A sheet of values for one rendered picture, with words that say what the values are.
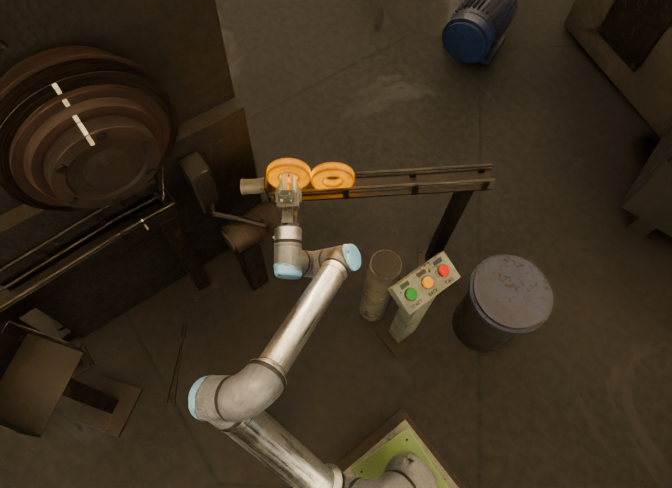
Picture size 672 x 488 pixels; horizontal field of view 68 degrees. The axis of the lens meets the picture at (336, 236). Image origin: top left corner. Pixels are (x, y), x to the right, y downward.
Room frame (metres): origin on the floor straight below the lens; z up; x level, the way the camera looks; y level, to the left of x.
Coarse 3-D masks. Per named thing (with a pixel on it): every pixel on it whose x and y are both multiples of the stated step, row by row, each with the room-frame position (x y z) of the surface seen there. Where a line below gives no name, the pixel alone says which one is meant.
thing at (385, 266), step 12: (384, 252) 0.80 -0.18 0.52; (372, 264) 0.75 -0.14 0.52; (384, 264) 0.76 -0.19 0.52; (396, 264) 0.76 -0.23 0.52; (372, 276) 0.72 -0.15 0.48; (384, 276) 0.71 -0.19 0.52; (396, 276) 0.72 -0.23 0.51; (372, 288) 0.71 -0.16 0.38; (384, 288) 0.70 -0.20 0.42; (372, 300) 0.71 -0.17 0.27; (384, 300) 0.71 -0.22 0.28; (360, 312) 0.74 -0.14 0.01; (372, 312) 0.70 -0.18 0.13; (384, 312) 0.73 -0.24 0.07
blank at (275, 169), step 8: (280, 160) 0.98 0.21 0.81; (288, 160) 0.98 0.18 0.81; (296, 160) 0.99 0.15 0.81; (272, 168) 0.96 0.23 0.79; (280, 168) 0.96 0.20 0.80; (288, 168) 0.96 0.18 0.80; (296, 168) 0.96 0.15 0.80; (304, 168) 0.97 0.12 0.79; (272, 176) 0.95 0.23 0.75; (280, 176) 0.97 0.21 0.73; (296, 176) 0.98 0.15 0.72; (304, 176) 0.96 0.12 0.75; (272, 184) 0.95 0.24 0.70; (288, 184) 0.96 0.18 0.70; (304, 184) 0.96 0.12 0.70
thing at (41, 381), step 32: (0, 352) 0.31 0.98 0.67; (32, 352) 0.33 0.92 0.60; (64, 352) 0.33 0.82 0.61; (0, 384) 0.23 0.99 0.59; (32, 384) 0.23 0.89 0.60; (64, 384) 0.24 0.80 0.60; (96, 384) 0.34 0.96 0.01; (128, 384) 0.35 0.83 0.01; (0, 416) 0.13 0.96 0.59; (32, 416) 0.14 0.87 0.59; (96, 416) 0.21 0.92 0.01; (128, 416) 0.22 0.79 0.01
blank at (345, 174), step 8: (320, 168) 0.98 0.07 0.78; (328, 168) 0.97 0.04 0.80; (336, 168) 0.97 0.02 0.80; (344, 168) 0.98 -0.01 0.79; (312, 176) 0.96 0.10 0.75; (320, 176) 0.96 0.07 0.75; (328, 176) 0.97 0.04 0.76; (336, 176) 0.97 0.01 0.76; (344, 176) 0.97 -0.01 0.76; (352, 176) 0.97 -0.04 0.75; (312, 184) 0.96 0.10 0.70; (320, 184) 0.96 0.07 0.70; (328, 184) 0.97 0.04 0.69; (336, 184) 0.98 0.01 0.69; (344, 184) 0.97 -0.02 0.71; (352, 184) 0.97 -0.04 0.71
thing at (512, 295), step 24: (480, 264) 0.83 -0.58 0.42; (504, 264) 0.83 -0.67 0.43; (528, 264) 0.84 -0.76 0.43; (480, 288) 0.73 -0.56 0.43; (504, 288) 0.73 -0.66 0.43; (528, 288) 0.74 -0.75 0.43; (456, 312) 0.75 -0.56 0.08; (480, 312) 0.64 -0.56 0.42; (504, 312) 0.64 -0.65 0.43; (528, 312) 0.64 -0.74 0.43; (480, 336) 0.61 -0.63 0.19; (504, 336) 0.60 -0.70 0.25
